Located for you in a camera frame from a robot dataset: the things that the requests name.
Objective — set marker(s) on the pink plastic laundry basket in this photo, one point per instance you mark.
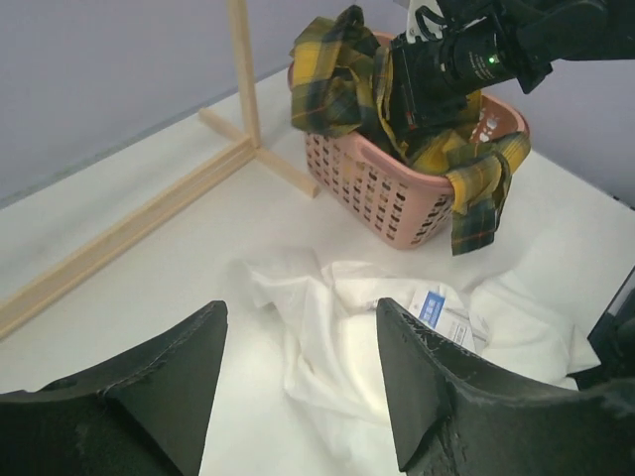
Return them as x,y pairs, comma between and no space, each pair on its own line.
377,193

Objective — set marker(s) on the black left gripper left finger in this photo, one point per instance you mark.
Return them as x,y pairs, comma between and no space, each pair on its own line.
142,412

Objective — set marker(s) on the yellow plaid flannel shirt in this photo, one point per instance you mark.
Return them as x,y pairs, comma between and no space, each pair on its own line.
347,94

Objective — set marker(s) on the wooden clothes rack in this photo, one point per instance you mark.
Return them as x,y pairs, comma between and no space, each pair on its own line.
245,146

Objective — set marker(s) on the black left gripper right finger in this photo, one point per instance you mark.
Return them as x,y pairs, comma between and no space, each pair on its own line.
454,413

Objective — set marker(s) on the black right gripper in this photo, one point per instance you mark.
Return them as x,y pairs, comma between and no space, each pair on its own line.
432,79

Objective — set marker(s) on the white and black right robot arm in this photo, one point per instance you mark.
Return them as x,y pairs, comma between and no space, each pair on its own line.
522,39

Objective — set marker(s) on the white collared shirt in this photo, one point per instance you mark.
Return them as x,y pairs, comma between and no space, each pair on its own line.
332,366

